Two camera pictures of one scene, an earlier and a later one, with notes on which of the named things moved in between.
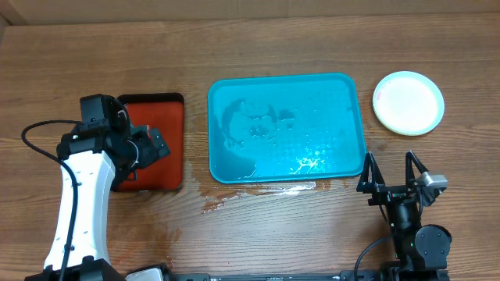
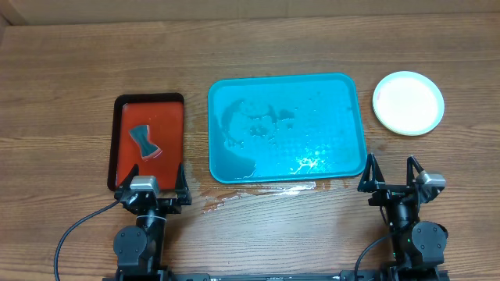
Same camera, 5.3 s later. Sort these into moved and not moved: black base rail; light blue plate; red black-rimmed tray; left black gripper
Moved: left black gripper
Not moved: black base rail; light blue plate; red black-rimmed tray
